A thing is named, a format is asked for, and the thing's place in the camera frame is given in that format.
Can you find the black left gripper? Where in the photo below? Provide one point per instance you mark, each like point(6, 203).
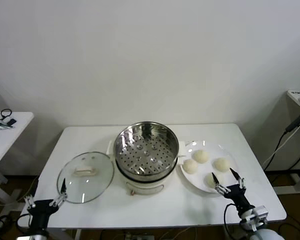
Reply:
point(41, 212)

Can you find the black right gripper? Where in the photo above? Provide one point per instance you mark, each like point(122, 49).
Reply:
point(236, 195)

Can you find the white steamed baozi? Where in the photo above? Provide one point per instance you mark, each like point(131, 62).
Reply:
point(222, 165)
point(201, 156)
point(190, 166)
point(210, 180)

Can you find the glass pot lid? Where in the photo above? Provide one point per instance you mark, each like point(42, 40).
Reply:
point(90, 185)

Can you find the steel steamer basket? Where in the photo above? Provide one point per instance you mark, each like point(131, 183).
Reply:
point(120, 142)

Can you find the white round plate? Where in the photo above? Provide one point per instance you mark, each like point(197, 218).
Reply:
point(200, 180)

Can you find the white work table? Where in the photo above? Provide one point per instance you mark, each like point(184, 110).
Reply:
point(90, 140)

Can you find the small black device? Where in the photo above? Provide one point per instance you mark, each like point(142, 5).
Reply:
point(11, 122)

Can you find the black power adapter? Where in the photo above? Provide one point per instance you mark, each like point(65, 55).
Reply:
point(293, 123)

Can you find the power strip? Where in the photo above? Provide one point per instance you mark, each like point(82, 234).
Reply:
point(137, 236)

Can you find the white side table with label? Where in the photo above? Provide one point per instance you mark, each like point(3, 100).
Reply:
point(293, 100)

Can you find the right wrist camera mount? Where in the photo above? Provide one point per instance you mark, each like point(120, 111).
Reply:
point(258, 215)

